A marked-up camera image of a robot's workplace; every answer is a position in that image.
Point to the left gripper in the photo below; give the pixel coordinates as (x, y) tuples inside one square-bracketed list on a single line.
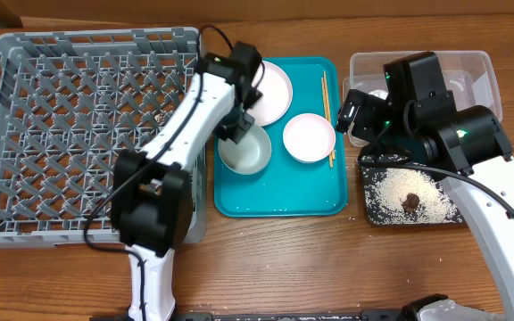
[(237, 132)]

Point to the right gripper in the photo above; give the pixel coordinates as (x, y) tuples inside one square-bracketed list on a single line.
[(368, 129)]

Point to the white tissue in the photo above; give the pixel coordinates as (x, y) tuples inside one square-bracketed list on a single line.
[(379, 93)]

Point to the grey bowl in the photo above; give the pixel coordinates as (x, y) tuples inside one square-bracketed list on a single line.
[(250, 155)]

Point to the pink bowl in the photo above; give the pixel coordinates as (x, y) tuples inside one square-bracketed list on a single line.
[(309, 138)]

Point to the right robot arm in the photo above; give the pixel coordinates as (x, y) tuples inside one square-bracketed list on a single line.
[(469, 152)]

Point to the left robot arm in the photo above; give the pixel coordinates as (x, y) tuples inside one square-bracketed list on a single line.
[(152, 203)]

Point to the large white plate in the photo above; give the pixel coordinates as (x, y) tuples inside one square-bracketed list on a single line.
[(277, 94)]

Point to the spilled rice pile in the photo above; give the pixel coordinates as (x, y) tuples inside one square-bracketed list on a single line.
[(408, 196)]

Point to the black tray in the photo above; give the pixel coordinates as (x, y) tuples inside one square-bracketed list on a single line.
[(373, 165)]

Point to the teal plastic tray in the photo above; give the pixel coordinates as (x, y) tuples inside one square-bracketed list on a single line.
[(287, 187)]

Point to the brown food scrap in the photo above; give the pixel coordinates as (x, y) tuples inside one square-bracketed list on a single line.
[(411, 203)]

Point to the clear plastic bin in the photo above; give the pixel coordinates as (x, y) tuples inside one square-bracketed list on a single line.
[(469, 74)]

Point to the grey plastic dish rack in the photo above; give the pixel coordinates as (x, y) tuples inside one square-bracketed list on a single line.
[(70, 103)]

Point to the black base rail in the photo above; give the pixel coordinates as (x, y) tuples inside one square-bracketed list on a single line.
[(365, 315)]

